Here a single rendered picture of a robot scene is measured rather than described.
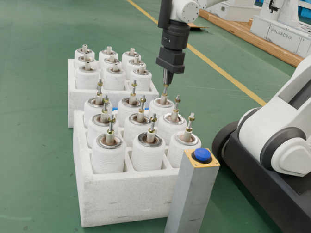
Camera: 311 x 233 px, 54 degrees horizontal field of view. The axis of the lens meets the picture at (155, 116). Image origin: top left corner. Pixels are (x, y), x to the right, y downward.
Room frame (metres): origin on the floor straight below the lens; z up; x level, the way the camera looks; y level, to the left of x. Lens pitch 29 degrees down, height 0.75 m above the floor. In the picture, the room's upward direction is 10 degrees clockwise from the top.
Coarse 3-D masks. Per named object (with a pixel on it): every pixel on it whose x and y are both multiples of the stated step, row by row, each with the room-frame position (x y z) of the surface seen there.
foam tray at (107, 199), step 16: (80, 112) 0.97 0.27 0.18; (112, 112) 1.01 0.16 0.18; (80, 128) 0.86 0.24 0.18; (80, 144) 0.77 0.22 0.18; (80, 160) 0.72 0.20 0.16; (128, 160) 0.74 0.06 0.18; (80, 176) 0.70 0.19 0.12; (96, 176) 0.64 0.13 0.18; (112, 176) 0.65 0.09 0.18; (128, 176) 0.67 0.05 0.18; (144, 176) 0.68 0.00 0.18; (160, 176) 0.69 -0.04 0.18; (176, 176) 0.71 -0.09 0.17; (80, 192) 0.68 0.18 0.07; (96, 192) 0.63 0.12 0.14; (112, 192) 0.64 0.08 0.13; (128, 192) 0.66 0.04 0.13; (144, 192) 0.68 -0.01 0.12; (160, 192) 0.70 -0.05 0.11; (80, 208) 0.67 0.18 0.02; (96, 208) 0.63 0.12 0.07; (112, 208) 0.65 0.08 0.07; (128, 208) 0.66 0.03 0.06; (144, 208) 0.69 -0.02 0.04; (160, 208) 0.70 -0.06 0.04; (96, 224) 0.63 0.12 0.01
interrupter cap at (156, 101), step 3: (156, 99) 1.03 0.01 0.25; (159, 99) 1.04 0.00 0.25; (168, 99) 1.05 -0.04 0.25; (153, 102) 1.01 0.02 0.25; (156, 102) 1.01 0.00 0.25; (159, 102) 1.02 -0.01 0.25; (168, 102) 1.03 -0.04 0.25; (171, 102) 1.03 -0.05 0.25; (156, 105) 0.99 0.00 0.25; (159, 105) 0.99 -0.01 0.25; (162, 105) 0.99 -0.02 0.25; (165, 105) 1.00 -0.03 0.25; (168, 105) 1.00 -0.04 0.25; (171, 105) 1.00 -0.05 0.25
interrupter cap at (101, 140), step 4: (100, 136) 0.73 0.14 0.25; (104, 136) 0.73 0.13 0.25; (116, 136) 0.74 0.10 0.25; (96, 140) 0.70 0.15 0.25; (100, 140) 0.71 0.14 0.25; (104, 140) 0.72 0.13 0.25; (116, 140) 0.72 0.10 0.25; (120, 140) 0.73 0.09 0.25; (100, 144) 0.69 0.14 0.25; (104, 144) 0.69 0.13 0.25; (108, 144) 0.70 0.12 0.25; (112, 144) 0.70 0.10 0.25; (116, 144) 0.70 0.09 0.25; (120, 144) 0.71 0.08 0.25; (108, 148) 0.68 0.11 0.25; (112, 148) 0.68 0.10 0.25; (116, 148) 0.69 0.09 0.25
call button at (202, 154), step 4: (200, 148) 0.64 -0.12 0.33; (204, 148) 0.64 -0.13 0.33; (196, 152) 0.62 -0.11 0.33; (200, 152) 0.62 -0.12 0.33; (204, 152) 0.62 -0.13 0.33; (208, 152) 0.63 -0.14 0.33; (196, 156) 0.61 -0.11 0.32; (200, 156) 0.61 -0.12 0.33; (204, 156) 0.61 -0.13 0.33; (208, 156) 0.61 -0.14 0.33; (204, 160) 0.61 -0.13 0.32
